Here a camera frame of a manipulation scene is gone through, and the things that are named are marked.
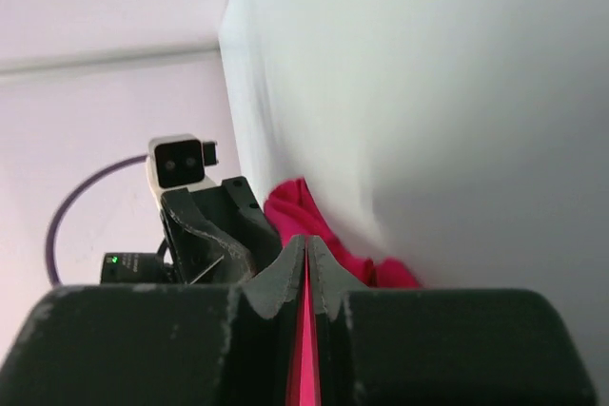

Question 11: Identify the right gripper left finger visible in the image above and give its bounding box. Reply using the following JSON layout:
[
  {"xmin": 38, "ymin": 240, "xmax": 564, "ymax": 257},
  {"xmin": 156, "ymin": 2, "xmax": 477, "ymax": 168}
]
[{"xmin": 1, "ymin": 237, "xmax": 305, "ymax": 405}]

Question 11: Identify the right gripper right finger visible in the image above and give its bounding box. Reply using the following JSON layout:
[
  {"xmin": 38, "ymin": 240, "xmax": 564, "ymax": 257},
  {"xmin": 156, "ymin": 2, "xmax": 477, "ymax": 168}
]
[{"xmin": 306, "ymin": 237, "xmax": 598, "ymax": 405}]

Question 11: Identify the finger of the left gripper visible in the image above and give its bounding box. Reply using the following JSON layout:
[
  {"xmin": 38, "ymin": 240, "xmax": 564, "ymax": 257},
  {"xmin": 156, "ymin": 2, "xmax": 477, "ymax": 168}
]
[
  {"xmin": 161, "ymin": 189, "xmax": 252, "ymax": 285},
  {"xmin": 221, "ymin": 176, "xmax": 282, "ymax": 273}
]

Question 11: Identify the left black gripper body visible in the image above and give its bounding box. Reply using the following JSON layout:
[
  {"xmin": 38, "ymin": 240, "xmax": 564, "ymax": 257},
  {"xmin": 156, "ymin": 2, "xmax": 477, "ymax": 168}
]
[{"xmin": 100, "ymin": 239, "xmax": 176, "ymax": 284}]

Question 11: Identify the red t shirt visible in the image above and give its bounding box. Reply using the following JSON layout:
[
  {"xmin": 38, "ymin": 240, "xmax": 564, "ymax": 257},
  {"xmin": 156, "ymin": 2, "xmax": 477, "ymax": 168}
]
[{"xmin": 264, "ymin": 178, "xmax": 422, "ymax": 405}]

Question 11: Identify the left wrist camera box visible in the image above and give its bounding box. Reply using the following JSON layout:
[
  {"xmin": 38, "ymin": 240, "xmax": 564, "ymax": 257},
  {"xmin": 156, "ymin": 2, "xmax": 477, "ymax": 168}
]
[{"xmin": 145, "ymin": 133, "xmax": 219, "ymax": 204}]

